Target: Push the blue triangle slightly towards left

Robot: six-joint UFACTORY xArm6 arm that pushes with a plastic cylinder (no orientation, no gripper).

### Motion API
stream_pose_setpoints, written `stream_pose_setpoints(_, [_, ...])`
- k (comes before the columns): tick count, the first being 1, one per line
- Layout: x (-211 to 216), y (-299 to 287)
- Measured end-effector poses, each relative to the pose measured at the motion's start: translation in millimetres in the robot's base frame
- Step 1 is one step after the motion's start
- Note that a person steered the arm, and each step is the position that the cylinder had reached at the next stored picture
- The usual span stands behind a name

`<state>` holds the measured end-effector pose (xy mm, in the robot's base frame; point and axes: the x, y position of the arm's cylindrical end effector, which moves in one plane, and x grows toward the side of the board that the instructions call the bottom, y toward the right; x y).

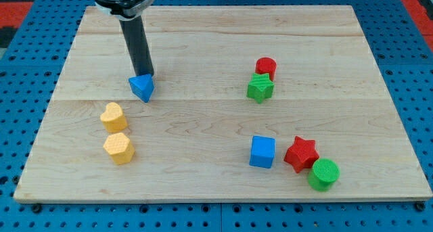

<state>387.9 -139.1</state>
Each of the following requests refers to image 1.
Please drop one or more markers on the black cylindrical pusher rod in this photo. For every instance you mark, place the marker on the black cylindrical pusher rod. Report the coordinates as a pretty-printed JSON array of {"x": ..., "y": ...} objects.
[{"x": 138, "y": 48}]

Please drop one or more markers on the yellow heart block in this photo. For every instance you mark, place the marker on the yellow heart block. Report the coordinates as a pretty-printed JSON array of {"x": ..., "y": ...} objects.
[{"x": 113, "y": 118}]

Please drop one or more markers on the yellow hexagon block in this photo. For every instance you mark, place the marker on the yellow hexagon block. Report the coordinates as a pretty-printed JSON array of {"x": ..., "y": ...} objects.
[{"x": 119, "y": 147}]

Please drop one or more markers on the red cylinder block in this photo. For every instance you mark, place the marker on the red cylinder block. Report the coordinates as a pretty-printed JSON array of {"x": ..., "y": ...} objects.
[{"x": 266, "y": 65}]

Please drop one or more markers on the red star block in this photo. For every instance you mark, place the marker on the red star block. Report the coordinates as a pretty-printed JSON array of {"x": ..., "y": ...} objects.
[{"x": 301, "y": 154}]

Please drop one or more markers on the blue cube block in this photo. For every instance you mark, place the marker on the blue cube block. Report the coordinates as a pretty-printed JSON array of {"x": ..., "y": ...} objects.
[{"x": 262, "y": 152}]

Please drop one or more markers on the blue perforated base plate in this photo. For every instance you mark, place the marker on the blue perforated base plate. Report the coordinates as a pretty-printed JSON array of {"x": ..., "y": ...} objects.
[{"x": 33, "y": 61}]

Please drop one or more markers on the green star block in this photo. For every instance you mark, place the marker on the green star block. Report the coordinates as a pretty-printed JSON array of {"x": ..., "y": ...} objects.
[{"x": 260, "y": 87}]

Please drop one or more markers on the green cylinder block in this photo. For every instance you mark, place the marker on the green cylinder block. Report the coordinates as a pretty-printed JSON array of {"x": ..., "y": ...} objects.
[{"x": 323, "y": 174}]

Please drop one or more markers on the wooden board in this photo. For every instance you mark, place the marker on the wooden board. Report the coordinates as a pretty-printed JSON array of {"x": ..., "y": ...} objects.
[{"x": 193, "y": 138}]

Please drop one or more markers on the blue triangle block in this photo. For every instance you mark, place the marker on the blue triangle block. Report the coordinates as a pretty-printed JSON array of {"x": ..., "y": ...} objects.
[{"x": 142, "y": 86}]

